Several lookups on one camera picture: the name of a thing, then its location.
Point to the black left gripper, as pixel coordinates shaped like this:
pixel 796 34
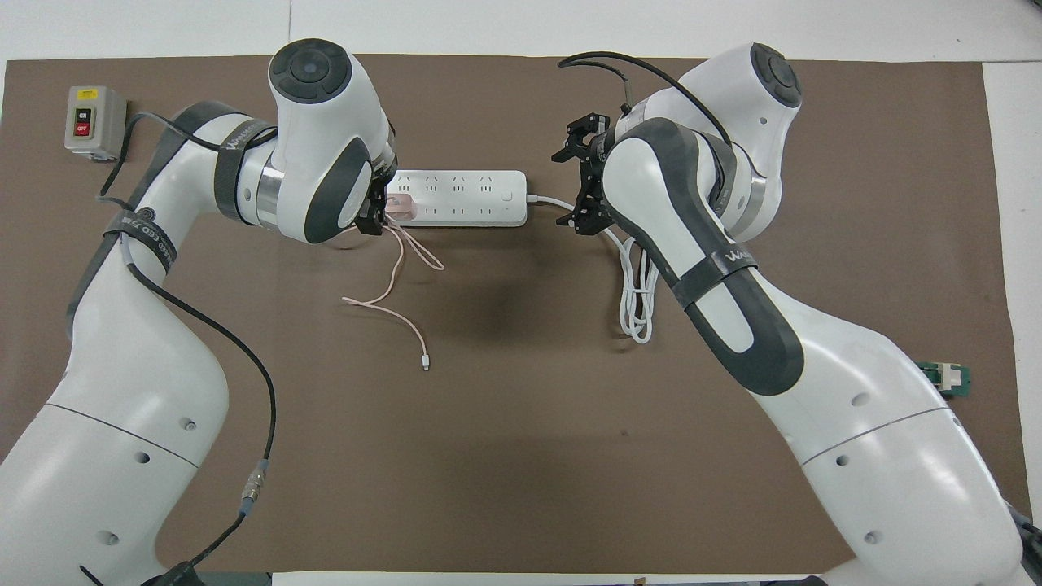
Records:
pixel 385 181

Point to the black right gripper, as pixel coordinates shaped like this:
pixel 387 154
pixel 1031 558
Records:
pixel 594 167

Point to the pink charger adapter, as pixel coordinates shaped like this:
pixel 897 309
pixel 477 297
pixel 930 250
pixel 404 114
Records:
pixel 404 207

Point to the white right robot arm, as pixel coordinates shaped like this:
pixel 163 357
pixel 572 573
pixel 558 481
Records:
pixel 855 423

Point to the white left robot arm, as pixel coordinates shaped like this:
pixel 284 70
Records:
pixel 122 407

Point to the brown table mat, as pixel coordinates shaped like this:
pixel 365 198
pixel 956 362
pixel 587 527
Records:
pixel 521 407

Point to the grey on-off switch box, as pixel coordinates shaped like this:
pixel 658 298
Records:
pixel 94 122

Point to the green knife switch yellow base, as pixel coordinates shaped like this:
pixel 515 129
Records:
pixel 948 378

